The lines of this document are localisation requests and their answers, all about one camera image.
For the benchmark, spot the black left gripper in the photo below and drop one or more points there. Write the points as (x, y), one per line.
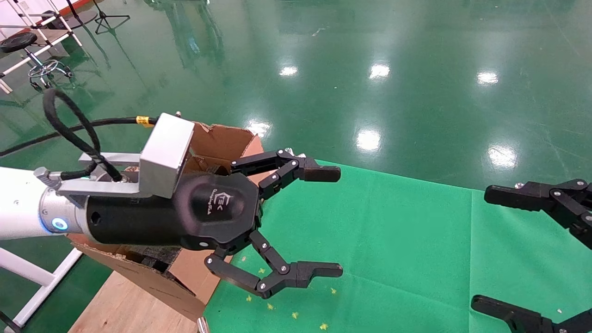
(208, 212)

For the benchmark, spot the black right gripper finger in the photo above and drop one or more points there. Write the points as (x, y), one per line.
(522, 319)
(555, 199)

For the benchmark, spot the large open cardboard carton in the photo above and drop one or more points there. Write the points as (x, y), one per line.
(148, 282)

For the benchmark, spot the green cloth mat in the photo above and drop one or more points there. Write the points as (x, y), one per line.
(416, 240)

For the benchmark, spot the black foam block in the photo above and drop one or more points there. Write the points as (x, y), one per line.
(157, 259)

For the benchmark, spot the black tripod microphone stand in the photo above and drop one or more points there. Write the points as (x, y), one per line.
(111, 18)

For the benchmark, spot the black curved pole stand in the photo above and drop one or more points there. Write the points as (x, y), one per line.
(69, 19)

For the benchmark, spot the black round stool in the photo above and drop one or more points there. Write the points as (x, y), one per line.
(18, 41)

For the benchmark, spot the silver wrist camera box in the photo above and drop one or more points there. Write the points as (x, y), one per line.
(166, 152)

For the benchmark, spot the white metal stand frame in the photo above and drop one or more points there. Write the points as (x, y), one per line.
(23, 270)

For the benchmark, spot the white tube frame table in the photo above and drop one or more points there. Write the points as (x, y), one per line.
(46, 39)

